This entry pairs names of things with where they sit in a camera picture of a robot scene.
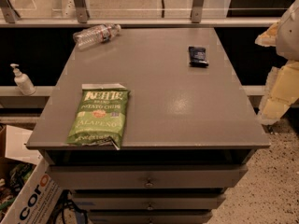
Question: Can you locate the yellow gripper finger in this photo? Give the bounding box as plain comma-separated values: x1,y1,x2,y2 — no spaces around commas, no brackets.
255,22,278,47
257,61,299,125

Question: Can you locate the dark blue rxbar wrapper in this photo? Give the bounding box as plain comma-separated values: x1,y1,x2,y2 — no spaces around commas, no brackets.
188,47,208,67

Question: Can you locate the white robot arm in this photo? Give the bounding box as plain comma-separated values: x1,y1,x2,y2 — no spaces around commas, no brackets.
255,0,299,125

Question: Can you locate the clear plastic water bottle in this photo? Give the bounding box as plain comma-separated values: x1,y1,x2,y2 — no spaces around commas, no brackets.
73,23,121,50

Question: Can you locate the white pump dispenser bottle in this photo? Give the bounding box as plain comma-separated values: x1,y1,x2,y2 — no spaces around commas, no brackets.
10,63,36,95

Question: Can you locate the grey drawer cabinet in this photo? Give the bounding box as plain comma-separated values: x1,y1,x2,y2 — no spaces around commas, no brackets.
27,28,269,224

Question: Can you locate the top drawer knob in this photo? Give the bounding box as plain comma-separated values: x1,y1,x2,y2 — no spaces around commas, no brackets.
144,178,154,189

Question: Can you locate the drawer knob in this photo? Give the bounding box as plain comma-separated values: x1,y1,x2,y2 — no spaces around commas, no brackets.
146,203,154,211
144,178,154,189

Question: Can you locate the middle drawer knob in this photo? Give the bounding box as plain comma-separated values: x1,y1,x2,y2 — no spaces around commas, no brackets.
146,203,154,211

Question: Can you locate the green kettle chips bag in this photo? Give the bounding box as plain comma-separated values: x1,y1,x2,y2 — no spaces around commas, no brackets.
66,83,130,150

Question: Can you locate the white cardboard box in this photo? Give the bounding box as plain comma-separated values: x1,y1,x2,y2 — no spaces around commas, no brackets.
0,124,62,224

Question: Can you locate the grey metal railing frame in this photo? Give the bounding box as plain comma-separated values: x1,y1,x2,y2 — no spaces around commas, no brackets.
0,0,294,27

